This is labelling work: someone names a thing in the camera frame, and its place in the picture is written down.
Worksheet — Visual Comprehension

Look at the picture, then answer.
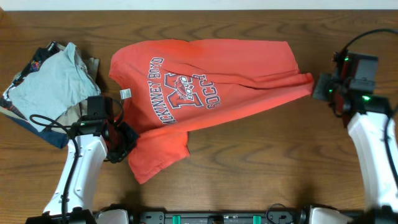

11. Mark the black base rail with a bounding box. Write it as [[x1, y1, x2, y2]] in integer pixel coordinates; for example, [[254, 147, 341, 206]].
[[93, 210, 374, 224]]

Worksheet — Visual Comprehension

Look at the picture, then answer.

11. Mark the navy folded garment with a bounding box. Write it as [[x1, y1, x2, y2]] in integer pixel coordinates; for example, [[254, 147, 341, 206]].
[[6, 116, 68, 149]]

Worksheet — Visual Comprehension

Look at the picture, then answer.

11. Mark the light blue folded shirt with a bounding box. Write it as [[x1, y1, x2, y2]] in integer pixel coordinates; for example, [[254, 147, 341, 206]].
[[9, 42, 101, 120]]

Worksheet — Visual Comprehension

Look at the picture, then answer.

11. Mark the tan folded garment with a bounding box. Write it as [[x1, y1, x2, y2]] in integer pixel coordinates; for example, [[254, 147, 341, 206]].
[[57, 57, 100, 126]]

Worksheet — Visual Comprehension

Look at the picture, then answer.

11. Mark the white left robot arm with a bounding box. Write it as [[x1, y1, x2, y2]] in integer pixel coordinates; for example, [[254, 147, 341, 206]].
[[25, 119, 139, 223]]

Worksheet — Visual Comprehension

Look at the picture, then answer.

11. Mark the red printed t-shirt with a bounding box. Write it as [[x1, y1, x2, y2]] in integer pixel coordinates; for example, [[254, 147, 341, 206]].
[[109, 39, 313, 184]]

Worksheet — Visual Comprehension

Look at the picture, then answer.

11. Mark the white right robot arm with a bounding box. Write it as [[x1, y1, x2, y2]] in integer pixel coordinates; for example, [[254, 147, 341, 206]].
[[301, 73, 397, 223]]

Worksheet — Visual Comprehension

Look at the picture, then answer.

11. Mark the black printed folded garment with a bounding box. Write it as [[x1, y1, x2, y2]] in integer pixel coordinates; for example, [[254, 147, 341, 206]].
[[1, 41, 62, 110]]

